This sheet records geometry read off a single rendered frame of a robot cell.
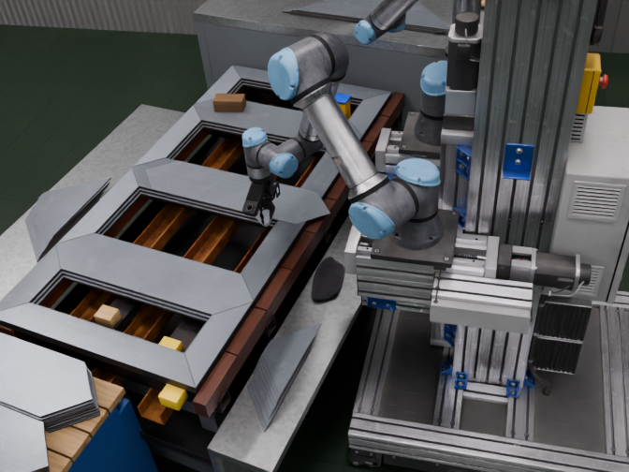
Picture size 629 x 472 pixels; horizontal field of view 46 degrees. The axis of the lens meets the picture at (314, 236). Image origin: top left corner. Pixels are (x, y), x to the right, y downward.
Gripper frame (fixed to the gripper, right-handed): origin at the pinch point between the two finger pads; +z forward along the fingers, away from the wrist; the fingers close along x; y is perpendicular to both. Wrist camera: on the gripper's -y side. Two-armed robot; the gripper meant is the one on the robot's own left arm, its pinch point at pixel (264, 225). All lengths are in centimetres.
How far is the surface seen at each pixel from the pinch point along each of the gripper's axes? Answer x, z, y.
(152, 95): 179, 85, 170
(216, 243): 19.2, 12.6, -2.2
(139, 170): 58, 1, 12
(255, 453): -30, 17, -68
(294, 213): -6.5, 0.7, 9.5
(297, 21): 33, -20, 100
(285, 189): 2.0, 0.7, 19.8
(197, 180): 34.3, 0.7, 14.4
